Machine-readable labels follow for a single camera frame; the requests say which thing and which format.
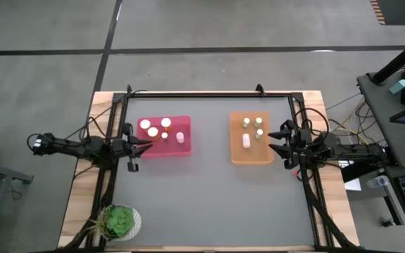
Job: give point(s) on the black diagonal pole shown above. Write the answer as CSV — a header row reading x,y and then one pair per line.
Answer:
x,y
399,59

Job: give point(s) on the teal small box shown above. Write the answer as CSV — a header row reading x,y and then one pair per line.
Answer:
x,y
399,86

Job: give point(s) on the dark mat with brick border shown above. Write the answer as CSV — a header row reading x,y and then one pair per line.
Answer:
x,y
399,10

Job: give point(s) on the pink translucent plastic bin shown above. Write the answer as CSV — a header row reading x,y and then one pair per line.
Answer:
x,y
174,149

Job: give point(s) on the white paper sheet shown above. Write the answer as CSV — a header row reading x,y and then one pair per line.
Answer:
x,y
353,185

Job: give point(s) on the green succulent in white pot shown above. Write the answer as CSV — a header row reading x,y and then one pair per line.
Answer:
x,y
120,221

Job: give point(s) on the clear water bottle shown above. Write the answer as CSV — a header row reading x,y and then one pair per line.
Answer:
x,y
378,181

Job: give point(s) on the black equipment cart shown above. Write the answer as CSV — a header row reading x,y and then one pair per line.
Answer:
x,y
382,116

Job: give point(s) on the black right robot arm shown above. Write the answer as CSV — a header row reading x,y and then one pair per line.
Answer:
x,y
350,151

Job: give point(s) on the orange translucent plastic bin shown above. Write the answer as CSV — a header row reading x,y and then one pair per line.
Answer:
x,y
251,156

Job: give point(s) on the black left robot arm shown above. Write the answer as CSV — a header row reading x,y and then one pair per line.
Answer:
x,y
76,149

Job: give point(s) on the large amber pill bottle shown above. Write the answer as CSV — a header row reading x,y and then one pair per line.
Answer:
x,y
152,131
145,123

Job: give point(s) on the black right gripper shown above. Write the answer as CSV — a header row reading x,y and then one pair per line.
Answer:
x,y
301,144

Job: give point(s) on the small red clip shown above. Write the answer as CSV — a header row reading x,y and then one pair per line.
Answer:
x,y
295,172

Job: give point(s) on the black aluminium table frame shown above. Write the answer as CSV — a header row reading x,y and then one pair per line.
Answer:
x,y
209,95

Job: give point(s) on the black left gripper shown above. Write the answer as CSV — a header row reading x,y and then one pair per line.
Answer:
x,y
123,147

